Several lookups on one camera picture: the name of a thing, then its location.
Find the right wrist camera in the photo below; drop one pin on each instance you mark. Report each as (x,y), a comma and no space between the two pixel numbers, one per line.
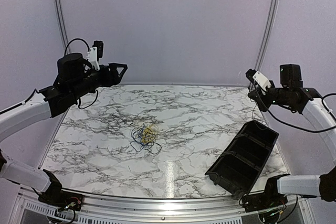
(256,77)

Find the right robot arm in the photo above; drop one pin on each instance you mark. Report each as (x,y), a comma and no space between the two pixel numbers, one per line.
(308,102)

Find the black three-compartment bin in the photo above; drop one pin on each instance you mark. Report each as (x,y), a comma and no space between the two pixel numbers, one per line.
(238,167)

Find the right aluminium frame post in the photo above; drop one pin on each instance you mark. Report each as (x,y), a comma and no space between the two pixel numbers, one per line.
(273,7)

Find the left aluminium frame post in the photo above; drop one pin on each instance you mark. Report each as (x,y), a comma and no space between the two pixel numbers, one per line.
(60,18)

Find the aluminium front rail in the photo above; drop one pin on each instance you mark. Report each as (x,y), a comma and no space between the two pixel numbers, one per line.
(114,209)

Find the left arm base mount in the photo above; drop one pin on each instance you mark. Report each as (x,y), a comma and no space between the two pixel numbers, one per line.
(56,196)

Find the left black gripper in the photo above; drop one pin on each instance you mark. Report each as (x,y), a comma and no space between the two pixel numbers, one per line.
(115,79)

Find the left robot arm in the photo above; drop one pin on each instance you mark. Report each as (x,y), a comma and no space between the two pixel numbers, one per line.
(77,76)

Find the aluminium frame post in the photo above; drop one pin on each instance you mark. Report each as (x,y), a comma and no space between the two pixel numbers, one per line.
(273,7)
(60,18)

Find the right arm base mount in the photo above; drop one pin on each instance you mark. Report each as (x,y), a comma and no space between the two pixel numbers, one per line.
(265,201)

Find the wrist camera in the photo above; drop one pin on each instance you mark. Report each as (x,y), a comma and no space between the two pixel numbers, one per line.
(95,53)
(256,77)

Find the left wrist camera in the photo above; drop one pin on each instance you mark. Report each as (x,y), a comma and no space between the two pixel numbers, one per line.
(95,53)

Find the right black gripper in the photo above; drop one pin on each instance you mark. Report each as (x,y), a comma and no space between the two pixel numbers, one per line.
(253,95)

